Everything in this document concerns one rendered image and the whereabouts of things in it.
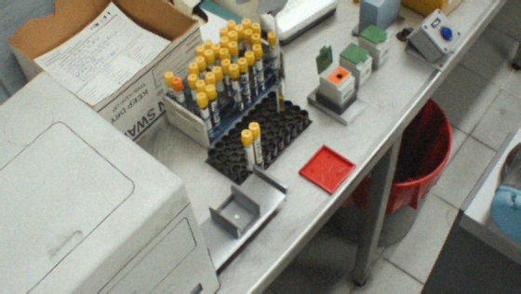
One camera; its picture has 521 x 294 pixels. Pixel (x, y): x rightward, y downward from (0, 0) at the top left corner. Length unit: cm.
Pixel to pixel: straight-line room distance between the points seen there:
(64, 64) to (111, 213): 57
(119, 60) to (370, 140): 47
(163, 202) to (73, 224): 10
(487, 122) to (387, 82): 119
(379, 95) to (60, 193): 63
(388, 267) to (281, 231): 98
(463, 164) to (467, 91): 35
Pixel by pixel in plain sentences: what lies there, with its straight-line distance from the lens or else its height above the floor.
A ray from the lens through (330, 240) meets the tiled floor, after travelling 188.
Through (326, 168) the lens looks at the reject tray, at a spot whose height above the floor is 88.
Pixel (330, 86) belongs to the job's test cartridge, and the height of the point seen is 94.
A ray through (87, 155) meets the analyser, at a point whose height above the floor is 117.
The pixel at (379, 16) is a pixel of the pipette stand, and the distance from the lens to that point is 111.
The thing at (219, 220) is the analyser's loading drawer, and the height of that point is 93.
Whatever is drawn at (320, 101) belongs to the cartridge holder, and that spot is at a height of 89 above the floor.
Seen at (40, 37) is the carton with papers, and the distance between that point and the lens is 115.
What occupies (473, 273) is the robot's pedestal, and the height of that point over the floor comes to 71.
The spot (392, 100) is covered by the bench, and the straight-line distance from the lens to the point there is 106.
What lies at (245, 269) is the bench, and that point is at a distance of 88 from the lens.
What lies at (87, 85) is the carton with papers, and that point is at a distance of 107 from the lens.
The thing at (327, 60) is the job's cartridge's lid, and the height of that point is 97.
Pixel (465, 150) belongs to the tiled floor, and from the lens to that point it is 214.
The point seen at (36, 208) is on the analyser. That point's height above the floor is 117.
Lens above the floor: 168
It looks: 54 degrees down
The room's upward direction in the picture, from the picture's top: 7 degrees counter-clockwise
